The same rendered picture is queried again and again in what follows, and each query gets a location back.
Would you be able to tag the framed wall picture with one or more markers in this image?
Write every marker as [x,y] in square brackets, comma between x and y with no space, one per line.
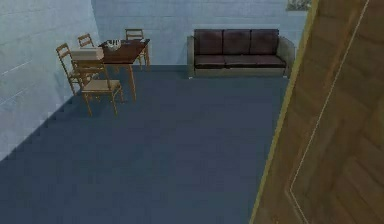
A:
[298,4]

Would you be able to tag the dark brown dining table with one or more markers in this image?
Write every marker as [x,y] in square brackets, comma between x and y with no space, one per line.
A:
[125,53]

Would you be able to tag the wooden slat-back chair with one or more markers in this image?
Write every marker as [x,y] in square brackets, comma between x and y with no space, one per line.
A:
[86,40]
[134,34]
[68,66]

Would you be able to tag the grey sofa with maroon cushions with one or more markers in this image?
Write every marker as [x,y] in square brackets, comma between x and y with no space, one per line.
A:
[240,55]

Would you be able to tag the wooden chair with cushion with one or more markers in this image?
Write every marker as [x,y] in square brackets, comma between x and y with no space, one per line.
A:
[100,85]

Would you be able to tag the small dark flat object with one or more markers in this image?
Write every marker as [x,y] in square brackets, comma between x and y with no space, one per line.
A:
[144,40]

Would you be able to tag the brown wooden room door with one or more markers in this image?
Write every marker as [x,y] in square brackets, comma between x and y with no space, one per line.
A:
[333,133]

